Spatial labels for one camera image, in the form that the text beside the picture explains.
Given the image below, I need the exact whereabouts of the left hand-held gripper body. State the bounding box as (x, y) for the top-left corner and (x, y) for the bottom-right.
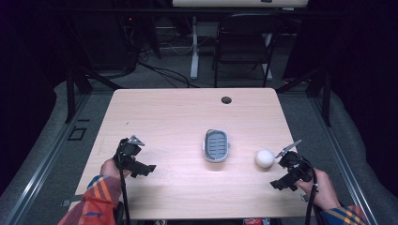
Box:
(113, 134), (145, 172)

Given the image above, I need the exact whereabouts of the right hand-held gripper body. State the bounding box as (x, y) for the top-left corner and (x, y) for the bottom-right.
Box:
(274, 139), (314, 184)

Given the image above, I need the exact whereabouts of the white ball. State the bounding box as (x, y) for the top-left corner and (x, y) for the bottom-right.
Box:
(254, 148), (276, 170)

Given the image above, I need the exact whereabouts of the grey soap dish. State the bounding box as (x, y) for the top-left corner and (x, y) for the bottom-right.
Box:
(202, 127), (232, 164)

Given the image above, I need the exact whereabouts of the person's left hand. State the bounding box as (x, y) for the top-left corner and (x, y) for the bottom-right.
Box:
(99, 157), (132, 181)

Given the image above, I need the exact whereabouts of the person's right hand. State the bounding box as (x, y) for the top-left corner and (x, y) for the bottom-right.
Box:
(294, 168), (341, 212)

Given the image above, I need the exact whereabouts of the black metal stand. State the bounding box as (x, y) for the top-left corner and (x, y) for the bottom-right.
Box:
(274, 67), (333, 128)
(63, 65), (125, 125)

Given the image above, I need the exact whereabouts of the black folding chair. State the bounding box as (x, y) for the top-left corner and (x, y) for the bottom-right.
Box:
(211, 12), (285, 89)

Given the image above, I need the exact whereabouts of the white desk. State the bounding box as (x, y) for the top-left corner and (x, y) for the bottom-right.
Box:
(171, 0), (310, 81)

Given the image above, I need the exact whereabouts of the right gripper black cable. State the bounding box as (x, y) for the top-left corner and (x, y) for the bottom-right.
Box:
(298, 157), (323, 225)

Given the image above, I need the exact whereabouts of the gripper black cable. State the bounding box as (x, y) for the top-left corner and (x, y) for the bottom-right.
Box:
(298, 157), (323, 225)
(115, 146), (131, 225)

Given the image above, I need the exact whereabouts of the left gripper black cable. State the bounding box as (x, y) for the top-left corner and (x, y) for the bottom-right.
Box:
(115, 146), (131, 225)

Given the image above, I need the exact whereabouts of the metal floor rail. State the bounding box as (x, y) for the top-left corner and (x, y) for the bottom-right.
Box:
(309, 97), (379, 225)
(3, 93), (92, 225)

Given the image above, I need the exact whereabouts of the black floor cable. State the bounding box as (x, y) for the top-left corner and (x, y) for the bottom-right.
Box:
(134, 59), (201, 89)

